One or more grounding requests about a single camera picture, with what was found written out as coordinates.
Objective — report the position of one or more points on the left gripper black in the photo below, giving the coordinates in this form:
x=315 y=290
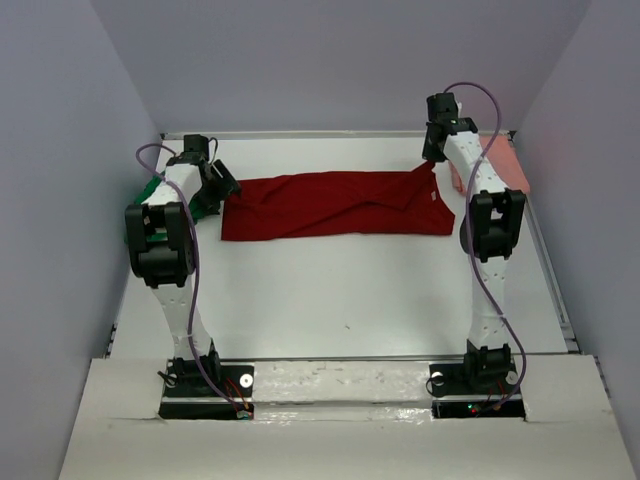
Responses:
x=226 y=187

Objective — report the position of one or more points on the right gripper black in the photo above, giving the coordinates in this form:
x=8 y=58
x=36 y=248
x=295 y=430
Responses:
x=429 y=152

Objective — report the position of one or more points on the red t shirt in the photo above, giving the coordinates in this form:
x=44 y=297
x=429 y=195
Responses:
x=336 y=203

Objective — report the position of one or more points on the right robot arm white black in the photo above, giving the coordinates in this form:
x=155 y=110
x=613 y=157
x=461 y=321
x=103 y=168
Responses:
x=489 y=233

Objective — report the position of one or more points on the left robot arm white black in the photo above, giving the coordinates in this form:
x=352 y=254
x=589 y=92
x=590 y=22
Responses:
x=164 y=252

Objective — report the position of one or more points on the pink folded t shirt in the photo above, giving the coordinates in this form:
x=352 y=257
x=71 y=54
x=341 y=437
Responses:
x=504 y=160

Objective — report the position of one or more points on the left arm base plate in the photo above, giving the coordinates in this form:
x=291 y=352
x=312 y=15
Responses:
x=192 y=398

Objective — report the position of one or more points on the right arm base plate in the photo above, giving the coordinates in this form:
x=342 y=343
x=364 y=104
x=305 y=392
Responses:
x=455 y=397

